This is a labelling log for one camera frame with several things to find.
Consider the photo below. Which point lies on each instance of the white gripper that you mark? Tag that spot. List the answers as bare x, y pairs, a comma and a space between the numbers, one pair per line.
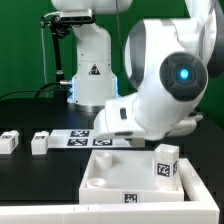
148, 118

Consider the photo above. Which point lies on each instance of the white square table top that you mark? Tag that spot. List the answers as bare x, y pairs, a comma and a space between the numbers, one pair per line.
123, 176

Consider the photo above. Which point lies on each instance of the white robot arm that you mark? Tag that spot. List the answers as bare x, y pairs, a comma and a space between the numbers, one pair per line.
168, 62

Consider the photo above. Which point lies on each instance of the white L-shaped obstacle fence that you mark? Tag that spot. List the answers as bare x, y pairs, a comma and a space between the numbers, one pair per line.
200, 209

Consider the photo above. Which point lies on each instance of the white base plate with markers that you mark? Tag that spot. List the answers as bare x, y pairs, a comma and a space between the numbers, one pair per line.
82, 138

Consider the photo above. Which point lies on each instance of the black camera stand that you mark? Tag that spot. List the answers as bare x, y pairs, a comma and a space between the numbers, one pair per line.
59, 30

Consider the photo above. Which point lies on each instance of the silver camera on stand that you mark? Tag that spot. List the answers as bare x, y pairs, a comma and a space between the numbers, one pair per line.
76, 16

